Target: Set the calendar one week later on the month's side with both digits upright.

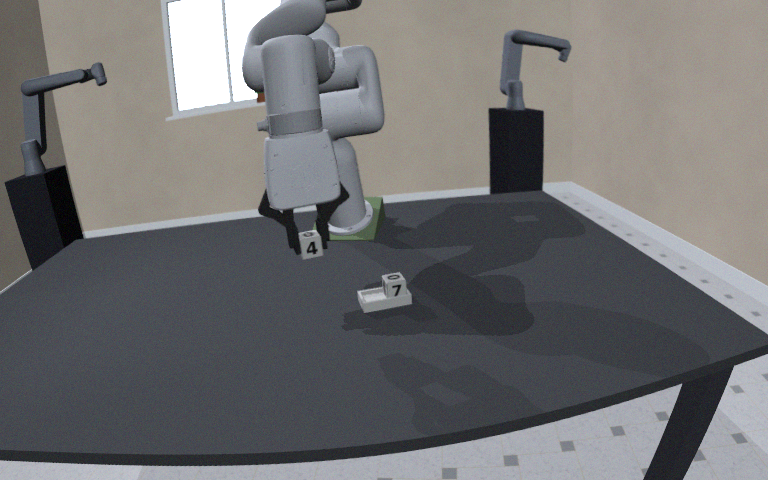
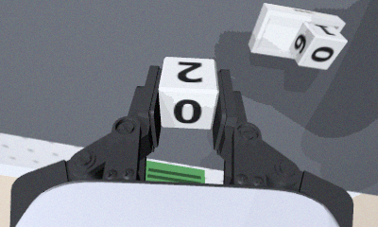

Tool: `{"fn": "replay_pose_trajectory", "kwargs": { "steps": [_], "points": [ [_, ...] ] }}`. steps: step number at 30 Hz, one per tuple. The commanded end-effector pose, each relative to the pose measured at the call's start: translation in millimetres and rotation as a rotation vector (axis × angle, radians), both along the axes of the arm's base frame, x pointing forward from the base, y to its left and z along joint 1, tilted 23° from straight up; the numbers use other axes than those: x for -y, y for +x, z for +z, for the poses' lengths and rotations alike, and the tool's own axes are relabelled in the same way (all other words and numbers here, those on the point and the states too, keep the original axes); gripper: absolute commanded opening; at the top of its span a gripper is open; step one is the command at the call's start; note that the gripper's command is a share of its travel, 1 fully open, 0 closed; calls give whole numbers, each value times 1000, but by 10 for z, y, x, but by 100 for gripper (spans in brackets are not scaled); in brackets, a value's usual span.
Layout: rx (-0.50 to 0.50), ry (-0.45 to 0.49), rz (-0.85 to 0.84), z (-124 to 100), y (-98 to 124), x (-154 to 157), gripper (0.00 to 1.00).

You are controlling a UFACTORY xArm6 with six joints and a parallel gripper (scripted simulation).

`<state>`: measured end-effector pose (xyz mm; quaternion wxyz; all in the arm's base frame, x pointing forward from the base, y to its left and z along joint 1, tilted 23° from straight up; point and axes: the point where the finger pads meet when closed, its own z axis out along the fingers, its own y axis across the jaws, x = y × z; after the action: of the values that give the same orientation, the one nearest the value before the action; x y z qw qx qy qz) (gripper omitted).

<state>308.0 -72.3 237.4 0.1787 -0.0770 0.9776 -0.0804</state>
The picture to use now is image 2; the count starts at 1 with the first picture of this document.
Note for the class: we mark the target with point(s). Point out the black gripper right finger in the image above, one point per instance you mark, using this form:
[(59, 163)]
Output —
[(249, 160)]

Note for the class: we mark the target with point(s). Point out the white rectangular tray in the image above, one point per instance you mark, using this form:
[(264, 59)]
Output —
[(277, 27)]

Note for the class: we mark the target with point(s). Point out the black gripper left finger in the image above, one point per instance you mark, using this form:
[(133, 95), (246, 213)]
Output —
[(122, 152)]

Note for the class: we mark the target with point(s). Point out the white digit cube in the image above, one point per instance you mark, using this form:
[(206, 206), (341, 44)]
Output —
[(316, 45), (188, 93)]

